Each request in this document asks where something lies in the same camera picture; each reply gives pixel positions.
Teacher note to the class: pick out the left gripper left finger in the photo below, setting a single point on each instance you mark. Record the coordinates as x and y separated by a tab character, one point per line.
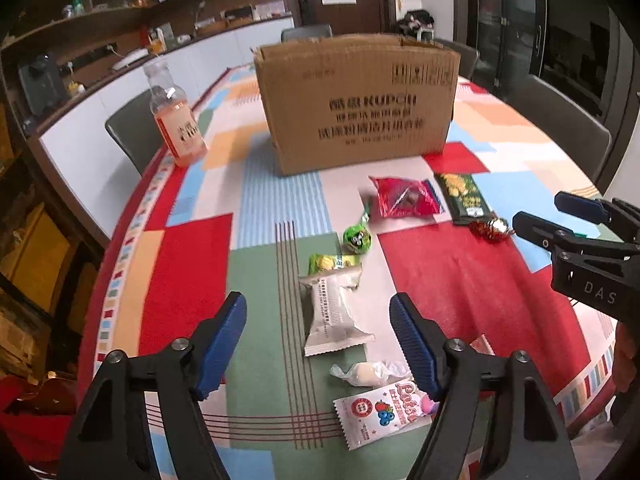
110	437

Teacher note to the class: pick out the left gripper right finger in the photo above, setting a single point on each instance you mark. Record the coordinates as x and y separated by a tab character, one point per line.
526	437

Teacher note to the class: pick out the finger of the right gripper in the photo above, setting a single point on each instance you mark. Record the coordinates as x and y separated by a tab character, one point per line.
620	217
563	242

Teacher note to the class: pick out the pink bear snack packet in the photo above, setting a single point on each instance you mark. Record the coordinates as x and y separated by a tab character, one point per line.
373	414

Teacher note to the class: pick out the green lollipop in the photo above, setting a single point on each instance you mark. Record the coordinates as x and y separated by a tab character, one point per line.
357	239

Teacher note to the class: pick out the person's right hand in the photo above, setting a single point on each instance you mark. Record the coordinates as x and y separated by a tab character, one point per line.
624	370

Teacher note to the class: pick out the red gold wrapped candy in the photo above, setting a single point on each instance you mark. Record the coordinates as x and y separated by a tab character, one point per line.
493	229

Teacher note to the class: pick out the grey chair right near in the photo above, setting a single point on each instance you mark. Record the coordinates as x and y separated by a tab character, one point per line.
567	124

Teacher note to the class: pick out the grey chair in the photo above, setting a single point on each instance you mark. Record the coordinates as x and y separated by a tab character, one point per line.
134	130
469	57
567	124

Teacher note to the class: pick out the dark green snack packet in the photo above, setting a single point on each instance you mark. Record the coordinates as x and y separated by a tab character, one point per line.
465	202

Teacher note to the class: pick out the red snack packet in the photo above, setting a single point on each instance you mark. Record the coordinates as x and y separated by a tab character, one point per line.
403	198

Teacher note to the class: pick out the white wrapped candy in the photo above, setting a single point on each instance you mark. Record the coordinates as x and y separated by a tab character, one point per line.
371	374

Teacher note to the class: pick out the grey chair right far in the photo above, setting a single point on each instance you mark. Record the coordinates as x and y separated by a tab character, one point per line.
469	57

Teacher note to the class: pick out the colourful patchwork tablecloth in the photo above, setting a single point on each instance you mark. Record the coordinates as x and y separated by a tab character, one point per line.
188	236

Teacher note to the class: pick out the white grey snack packet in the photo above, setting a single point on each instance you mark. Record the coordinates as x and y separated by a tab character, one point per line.
334	326

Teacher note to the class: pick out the yellow green snack packet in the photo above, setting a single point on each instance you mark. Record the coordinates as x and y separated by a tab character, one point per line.
329	263

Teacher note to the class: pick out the brown cardboard box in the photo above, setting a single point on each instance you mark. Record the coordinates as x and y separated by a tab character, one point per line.
346	100

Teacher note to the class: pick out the grey chair left side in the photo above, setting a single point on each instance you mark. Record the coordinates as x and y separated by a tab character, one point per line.
134	130

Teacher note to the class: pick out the grey chair far end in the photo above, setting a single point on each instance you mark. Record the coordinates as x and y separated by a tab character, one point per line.
307	32

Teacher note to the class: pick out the orange drink bottle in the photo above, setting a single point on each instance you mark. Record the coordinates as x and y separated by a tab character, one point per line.
173	115

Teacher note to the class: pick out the black coffee machine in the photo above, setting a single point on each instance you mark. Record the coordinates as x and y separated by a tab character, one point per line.
42	84

